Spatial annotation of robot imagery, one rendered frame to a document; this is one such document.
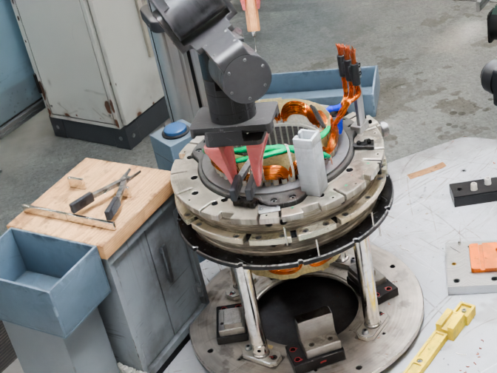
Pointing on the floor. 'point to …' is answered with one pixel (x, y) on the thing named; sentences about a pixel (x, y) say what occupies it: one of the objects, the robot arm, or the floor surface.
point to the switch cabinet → (94, 68)
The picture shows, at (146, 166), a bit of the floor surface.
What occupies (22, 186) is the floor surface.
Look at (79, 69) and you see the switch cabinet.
